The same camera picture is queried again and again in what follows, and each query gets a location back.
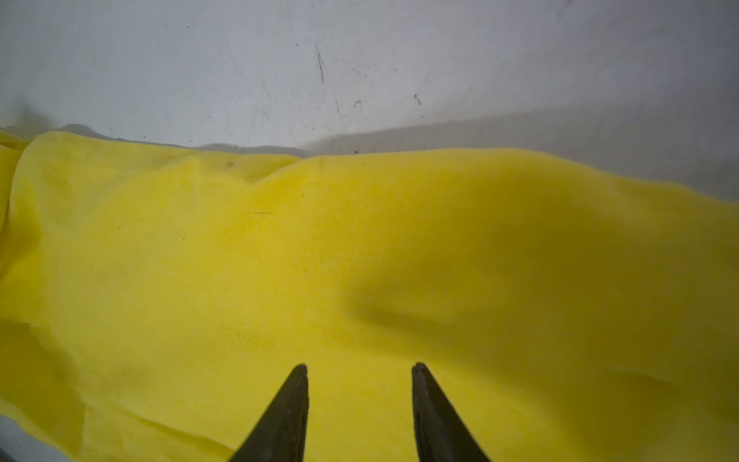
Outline yellow trousers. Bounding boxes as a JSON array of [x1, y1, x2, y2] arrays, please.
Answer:
[[1, 132, 738, 461]]

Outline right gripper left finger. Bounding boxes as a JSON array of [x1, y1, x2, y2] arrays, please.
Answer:
[[229, 364, 309, 462]]

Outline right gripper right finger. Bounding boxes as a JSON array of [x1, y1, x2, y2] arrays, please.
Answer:
[[411, 362, 491, 462]]

